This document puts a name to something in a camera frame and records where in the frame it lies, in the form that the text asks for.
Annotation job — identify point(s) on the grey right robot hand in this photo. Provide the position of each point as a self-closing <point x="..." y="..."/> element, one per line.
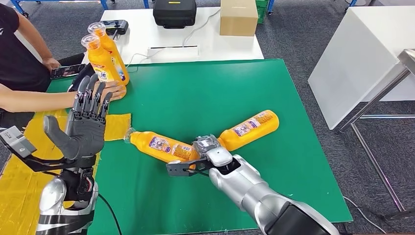
<point x="206" y="146"/>

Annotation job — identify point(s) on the black smartphone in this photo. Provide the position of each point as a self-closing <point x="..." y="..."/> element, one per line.
<point x="66" y="71"/>

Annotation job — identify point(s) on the black remote controller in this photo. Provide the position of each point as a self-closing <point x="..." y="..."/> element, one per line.
<point x="118" y="27"/>

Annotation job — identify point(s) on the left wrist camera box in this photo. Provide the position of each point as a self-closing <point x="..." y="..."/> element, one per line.
<point x="16" y="142"/>

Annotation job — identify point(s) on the person's left forearm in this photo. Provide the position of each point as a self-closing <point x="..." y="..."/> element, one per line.
<point x="37" y="42"/>

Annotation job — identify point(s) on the person's left hand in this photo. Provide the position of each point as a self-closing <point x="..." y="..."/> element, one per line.
<point x="52" y="64"/>

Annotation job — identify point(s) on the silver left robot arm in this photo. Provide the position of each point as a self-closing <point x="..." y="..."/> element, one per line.
<point x="50" y="198"/>

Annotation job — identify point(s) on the green plastic crate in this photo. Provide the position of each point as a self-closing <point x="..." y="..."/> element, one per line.
<point x="262" y="12"/>

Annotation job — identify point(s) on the tablet in blue case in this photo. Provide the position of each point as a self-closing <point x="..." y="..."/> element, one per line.
<point x="81" y="70"/>

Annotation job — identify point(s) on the metal frame stand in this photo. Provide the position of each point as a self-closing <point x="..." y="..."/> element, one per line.
<point x="405" y="60"/>

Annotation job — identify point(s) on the black carrying case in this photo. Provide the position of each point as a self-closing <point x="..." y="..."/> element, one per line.
<point x="175" y="14"/>

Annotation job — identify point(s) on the person's right forearm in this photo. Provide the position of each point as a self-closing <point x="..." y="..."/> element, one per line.
<point x="35" y="101"/>

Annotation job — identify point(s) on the cardboard box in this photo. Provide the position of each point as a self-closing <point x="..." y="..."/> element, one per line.
<point x="239" y="18"/>

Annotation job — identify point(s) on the green table mat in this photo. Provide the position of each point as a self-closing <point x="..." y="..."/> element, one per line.
<point x="194" y="94"/>

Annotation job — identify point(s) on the white side table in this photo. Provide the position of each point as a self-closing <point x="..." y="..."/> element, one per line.
<point x="356" y="58"/>

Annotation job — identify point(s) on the orange detergent bottle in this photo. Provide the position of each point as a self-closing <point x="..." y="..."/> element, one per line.
<point x="113" y="48"/>
<point x="249" y="129"/>
<point x="99" y="61"/>
<point x="155" y="146"/>

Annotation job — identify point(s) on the yellow tape sheet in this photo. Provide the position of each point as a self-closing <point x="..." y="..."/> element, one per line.
<point x="16" y="201"/>

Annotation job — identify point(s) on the person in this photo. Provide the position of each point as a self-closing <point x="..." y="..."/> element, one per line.
<point x="16" y="61"/>

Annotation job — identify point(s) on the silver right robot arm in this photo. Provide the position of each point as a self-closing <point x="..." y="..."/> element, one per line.
<point x="253" y="191"/>

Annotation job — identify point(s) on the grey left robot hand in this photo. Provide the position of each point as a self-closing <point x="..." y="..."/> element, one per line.
<point x="86" y="136"/>

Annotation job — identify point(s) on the person's right hand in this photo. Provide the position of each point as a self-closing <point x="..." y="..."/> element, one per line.
<point x="116" y="90"/>

